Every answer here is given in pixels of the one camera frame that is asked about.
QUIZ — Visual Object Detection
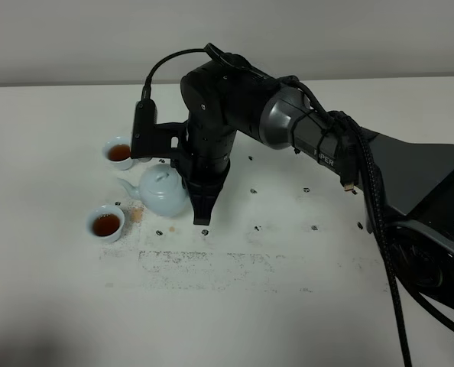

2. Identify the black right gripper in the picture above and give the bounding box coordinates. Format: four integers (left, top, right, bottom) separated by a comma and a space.
171, 114, 236, 225

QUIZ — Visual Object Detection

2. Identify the blue porcelain teapot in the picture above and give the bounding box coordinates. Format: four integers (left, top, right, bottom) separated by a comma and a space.
118, 164, 188, 217

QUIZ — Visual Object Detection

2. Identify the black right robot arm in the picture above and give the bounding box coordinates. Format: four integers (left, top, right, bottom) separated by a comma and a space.
173, 62, 454, 309

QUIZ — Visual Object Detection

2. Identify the tea spill near front cup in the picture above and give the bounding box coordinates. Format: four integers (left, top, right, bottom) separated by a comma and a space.
130, 207, 144, 223

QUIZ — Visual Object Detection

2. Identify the far blue porcelain teacup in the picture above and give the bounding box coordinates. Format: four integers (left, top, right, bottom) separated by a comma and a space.
102, 136, 139, 171

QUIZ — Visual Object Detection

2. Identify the blue porcelain teacup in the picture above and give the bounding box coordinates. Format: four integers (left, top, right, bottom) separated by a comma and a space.
86, 205, 125, 243
102, 136, 139, 171

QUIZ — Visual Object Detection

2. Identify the near blue porcelain teacup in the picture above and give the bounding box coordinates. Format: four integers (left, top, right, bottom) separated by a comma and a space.
86, 205, 125, 243

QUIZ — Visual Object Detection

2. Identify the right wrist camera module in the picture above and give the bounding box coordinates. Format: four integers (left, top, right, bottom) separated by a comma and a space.
131, 99, 186, 159

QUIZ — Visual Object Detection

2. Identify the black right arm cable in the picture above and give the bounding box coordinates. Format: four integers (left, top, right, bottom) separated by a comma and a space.
141, 42, 454, 367

